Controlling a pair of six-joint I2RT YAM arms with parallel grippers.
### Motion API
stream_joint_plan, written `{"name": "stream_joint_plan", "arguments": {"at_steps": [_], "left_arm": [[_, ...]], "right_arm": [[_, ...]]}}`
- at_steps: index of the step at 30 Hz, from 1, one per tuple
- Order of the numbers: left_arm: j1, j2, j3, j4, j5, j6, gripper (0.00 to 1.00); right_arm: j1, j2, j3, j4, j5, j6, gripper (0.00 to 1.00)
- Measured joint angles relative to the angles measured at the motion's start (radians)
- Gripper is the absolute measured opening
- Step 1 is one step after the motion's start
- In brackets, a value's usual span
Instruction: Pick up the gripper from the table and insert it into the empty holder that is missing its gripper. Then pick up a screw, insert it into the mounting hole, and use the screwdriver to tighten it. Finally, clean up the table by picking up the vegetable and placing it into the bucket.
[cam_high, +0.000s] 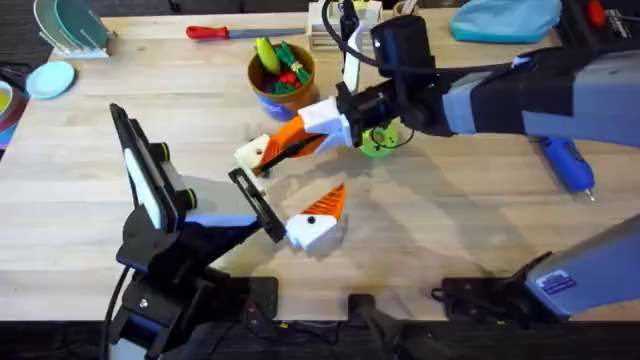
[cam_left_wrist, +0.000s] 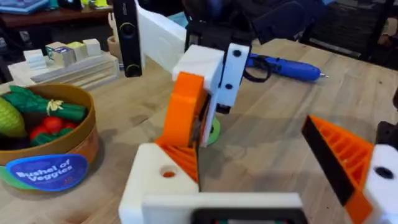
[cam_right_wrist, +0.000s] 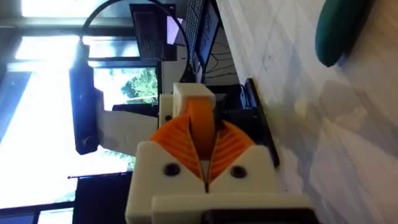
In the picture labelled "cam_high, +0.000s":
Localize orange ribbed wedge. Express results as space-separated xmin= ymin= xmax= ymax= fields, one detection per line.
xmin=255 ymin=130 xmax=327 ymax=176

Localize blue electric screwdriver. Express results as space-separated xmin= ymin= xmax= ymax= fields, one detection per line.
xmin=537 ymin=135 xmax=598 ymax=204

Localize brown tub with toys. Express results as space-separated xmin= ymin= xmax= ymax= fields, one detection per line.
xmin=247 ymin=37 xmax=321 ymax=123

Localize black upright right wrist plate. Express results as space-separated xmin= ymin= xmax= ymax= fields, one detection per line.
xmin=339 ymin=0 xmax=365 ymax=95

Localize black upright wrist plate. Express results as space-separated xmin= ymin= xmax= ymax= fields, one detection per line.
xmin=109 ymin=102 xmax=199 ymax=232
xmin=339 ymin=0 xmax=365 ymax=95

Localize black upright left wrist plate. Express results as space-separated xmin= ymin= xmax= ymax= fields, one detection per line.
xmin=109 ymin=102 xmax=199 ymax=232

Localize tan tape roll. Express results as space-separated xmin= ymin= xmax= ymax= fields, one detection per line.
xmin=391 ymin=0 xmax=422 ymax=19

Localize light blue soft bag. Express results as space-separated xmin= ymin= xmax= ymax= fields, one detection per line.
xmin=449 ymin=0 xmax=563 ymax=45

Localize white peg rack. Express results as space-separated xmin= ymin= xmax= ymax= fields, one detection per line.
xmin=48 ymin=28 xmax=119 ymax=60

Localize small light blue plate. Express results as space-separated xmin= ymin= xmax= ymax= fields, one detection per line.
xmin=25 ymin=60 xmax=77 ymax=101

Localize teal plate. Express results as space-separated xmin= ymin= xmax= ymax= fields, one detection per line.
xmin=53 ymin=0 xmax=112 ymax=50

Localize stacked coloured plates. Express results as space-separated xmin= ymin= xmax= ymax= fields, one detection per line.
xmin=0 ymin=79 xmax=30 ymax=151

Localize pale green plate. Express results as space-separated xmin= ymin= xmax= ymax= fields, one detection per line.
xmin=33 ymin=0 xmax=76 ymax=50

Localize black box with red knob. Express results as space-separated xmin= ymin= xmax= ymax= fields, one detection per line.
xmin=554 ymin=0 xmax=640 ymax=57

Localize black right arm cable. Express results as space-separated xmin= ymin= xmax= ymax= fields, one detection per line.
xmin=321 ymin=0 xmax=519 ymax=76

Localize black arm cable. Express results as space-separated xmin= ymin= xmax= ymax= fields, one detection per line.
xmin=321 ymin=0 xmax=519 ymax=76
xmin=98 ymin=264 xmax=132 ymax=360

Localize black rail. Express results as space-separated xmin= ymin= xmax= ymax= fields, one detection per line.
xmin=0 ymin=293 xmax=640 ymax=360

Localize red handled knife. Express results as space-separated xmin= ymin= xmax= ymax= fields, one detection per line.
xmin=185 ymin=24 xmax=307 ymax=42

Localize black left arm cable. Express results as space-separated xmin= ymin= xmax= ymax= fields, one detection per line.
xmin=98 ymin=264 xmax=132 ymax=360

